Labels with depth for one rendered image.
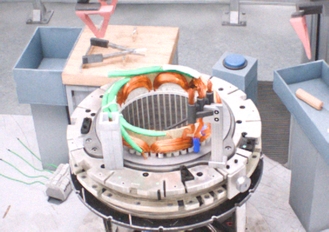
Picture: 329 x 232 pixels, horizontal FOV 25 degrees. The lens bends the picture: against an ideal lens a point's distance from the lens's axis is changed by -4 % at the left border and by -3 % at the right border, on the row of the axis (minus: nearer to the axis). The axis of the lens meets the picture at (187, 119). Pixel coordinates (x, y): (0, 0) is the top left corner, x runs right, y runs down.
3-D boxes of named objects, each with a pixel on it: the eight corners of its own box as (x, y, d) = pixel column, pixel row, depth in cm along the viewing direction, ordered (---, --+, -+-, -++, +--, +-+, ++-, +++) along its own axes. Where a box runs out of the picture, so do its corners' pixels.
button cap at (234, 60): (240, 69, 146) (240, 65, 146) (221, 65, 148) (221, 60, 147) (248, 59, 149) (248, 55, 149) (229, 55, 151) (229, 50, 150)
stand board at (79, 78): (62, 84, 144) (61, 74, 142) (87, 33, 158) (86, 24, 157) (164, 89, 141) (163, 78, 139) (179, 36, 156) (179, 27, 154)
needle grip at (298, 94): (324, 108, 137) (301, 94, 141) (324, 101, 136) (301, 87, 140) (318, 111, 137) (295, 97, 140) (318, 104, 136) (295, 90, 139)
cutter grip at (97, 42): (90, 45, 147) (89, 39, 146) (92, 43, 148) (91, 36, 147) (107, 49, 146) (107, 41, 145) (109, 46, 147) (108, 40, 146)
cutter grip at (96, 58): (83, 64, 142) (81, 57, 141) (82, 62, 142) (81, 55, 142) (103, 62, 142) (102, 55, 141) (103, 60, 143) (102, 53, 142)
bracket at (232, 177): (221, 194, 117) (221, 168, 114) (237, 182, 119) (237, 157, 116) (230, 199, 116) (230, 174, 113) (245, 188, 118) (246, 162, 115)
